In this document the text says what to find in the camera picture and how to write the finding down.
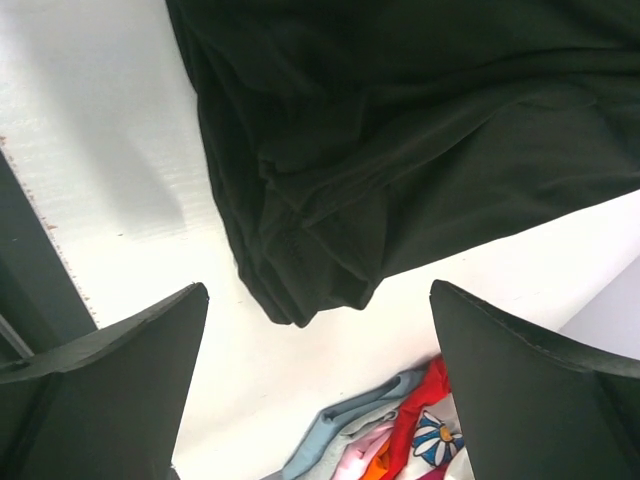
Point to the white t-shirt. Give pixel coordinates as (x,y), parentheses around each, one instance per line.
(436,439)

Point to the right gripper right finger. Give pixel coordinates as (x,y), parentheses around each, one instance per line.
(534,404)

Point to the light blue t-shirt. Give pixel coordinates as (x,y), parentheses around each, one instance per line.
(329,421)

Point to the red t-shirt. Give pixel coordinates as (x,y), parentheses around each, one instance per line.
(434,387)

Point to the pink t-shirt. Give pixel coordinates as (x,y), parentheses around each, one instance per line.
(358,455)

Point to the grey t-shirt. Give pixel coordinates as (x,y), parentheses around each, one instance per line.
(325,467)

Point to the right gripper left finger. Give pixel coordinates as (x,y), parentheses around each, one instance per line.
(107,405)

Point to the orange t-shirt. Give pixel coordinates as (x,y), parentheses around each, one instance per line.
(379,464)

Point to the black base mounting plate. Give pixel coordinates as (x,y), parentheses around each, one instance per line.
(40,306)

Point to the black printed t-shirt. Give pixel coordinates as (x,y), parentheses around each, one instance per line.
(350,141)

